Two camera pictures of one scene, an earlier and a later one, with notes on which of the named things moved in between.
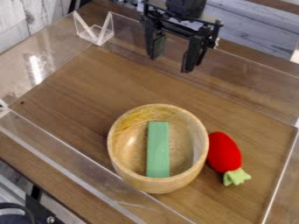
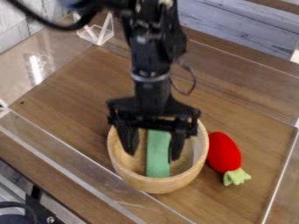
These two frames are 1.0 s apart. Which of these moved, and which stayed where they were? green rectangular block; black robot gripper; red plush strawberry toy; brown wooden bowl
Moved: black robot gripper
Stayed: green rectangular block; red plush strawberry toy; brown wooden bowl
